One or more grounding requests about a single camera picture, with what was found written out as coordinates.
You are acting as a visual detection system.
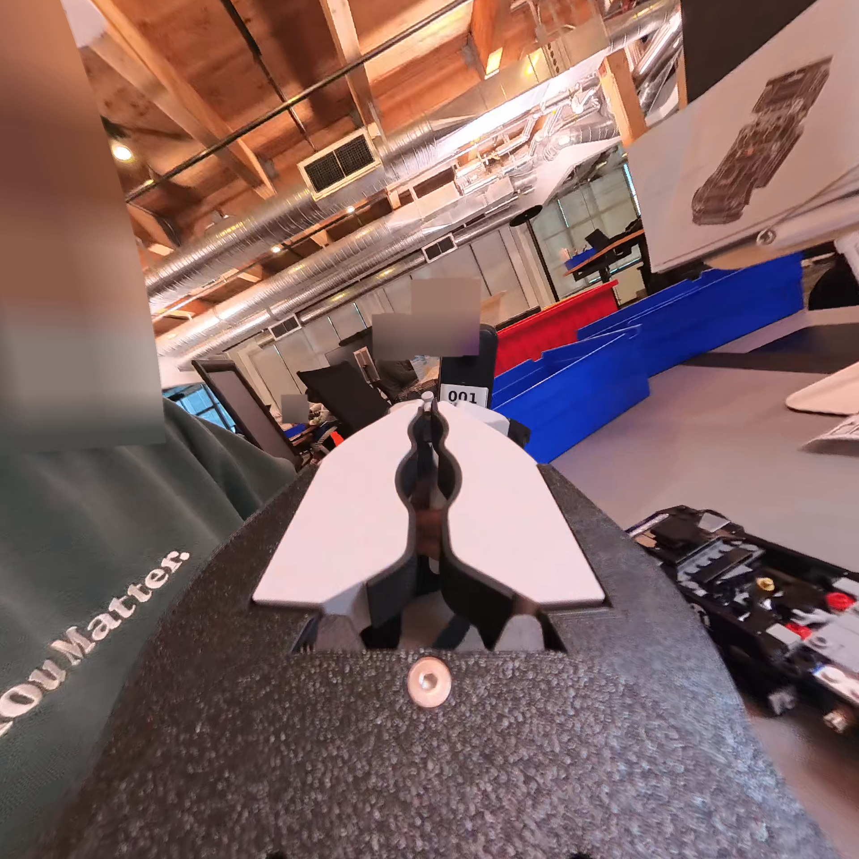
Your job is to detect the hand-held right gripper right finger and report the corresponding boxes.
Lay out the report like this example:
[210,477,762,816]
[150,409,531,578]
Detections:
[433,403,608,612]

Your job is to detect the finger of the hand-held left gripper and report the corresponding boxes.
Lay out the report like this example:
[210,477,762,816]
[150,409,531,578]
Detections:
[450,403,514,438]

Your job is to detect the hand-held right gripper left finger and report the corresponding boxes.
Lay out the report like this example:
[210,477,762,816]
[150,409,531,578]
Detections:
[253,400,430,612]

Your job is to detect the black lego car model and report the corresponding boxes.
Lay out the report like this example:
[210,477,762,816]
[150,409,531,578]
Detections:
[626,505,859,734]

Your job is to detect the lego instruction booklet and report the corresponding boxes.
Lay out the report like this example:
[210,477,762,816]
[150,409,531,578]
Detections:
[626,14,859,276]

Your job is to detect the red plastic bin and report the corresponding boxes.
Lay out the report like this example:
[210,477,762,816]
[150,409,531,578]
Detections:
[494,281,621,378]

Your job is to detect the black office chair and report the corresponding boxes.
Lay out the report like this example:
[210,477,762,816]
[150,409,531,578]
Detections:
[298,360,393,438]
[191,355,304,473]

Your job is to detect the background wooden desk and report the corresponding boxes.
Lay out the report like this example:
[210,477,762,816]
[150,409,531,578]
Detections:
[564,229,648,285]

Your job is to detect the ceiling air vent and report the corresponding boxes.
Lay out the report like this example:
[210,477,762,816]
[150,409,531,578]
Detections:
[297,127,385,201]

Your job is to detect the person's green sweatshirt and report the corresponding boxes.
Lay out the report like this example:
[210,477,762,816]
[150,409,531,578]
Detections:
[0,400,299,859]

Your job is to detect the white sticker sheet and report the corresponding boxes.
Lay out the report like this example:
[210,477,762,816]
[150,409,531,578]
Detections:
[803,414,859,452]

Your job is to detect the white metal stand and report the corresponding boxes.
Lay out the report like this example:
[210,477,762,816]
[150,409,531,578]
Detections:
[705,215,859,280]

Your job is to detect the black flag board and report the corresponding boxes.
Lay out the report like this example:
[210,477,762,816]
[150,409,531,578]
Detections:
[678,0,806,102]

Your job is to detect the silver ventilation duct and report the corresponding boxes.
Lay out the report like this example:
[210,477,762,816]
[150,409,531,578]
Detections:
[145,14,672,363]

